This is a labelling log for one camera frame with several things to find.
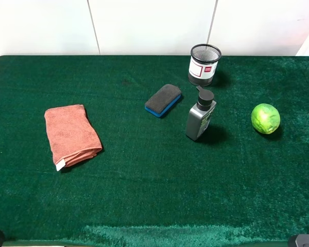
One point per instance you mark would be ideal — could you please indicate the blue whiteboard eraser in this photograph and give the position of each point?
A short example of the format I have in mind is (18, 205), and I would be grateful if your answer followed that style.
(163, 100)

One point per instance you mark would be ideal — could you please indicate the black mesh pen holder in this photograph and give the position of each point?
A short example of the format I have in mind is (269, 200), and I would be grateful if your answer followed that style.
(203, 64)

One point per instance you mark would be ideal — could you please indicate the green round fruit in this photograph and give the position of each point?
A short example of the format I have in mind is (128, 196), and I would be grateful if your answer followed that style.
(265, 118)

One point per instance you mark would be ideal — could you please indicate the grey pump bottle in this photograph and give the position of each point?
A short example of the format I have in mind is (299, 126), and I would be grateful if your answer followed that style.
(200, 114)

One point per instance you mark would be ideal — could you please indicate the green carpet table cover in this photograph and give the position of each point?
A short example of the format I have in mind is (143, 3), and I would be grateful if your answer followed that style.
(151, 185)

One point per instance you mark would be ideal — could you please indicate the folded orange towel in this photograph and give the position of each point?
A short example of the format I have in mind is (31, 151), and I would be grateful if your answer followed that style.
(71, 137)

